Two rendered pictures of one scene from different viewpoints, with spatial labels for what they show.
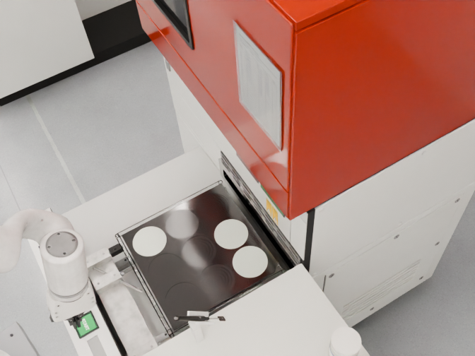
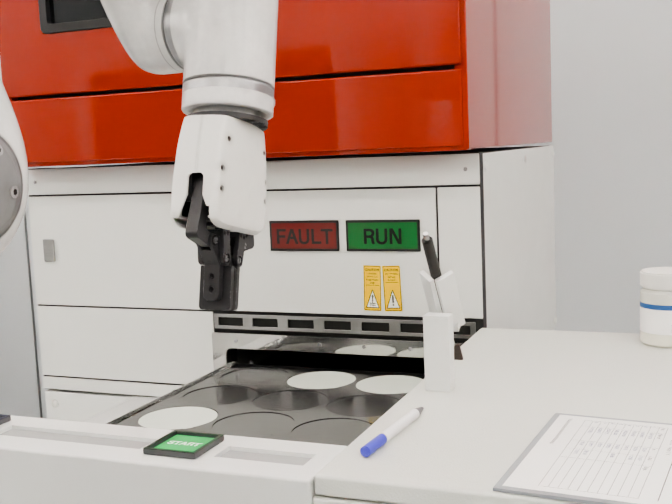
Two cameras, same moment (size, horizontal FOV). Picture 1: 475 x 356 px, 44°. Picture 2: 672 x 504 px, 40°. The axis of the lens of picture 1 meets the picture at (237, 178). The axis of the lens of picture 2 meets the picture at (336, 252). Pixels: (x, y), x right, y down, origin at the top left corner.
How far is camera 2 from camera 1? 1.48 m
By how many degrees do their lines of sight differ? 59
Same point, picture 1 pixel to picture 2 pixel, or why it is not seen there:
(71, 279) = (271, 18)
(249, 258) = (386, 383)
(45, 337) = not seen: outside the picture
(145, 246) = (177, 422)
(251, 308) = (479, 357)
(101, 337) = (245, 445)
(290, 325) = (561, 350)
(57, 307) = (227, 144)
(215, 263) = (337, 398)
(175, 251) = (245, 410)
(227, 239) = (323, 383)
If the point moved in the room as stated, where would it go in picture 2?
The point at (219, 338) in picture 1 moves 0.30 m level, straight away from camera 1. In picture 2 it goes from (478, 381) to (283, 352)
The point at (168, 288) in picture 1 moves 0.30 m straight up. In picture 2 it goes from (288, 432) to (275, 181)
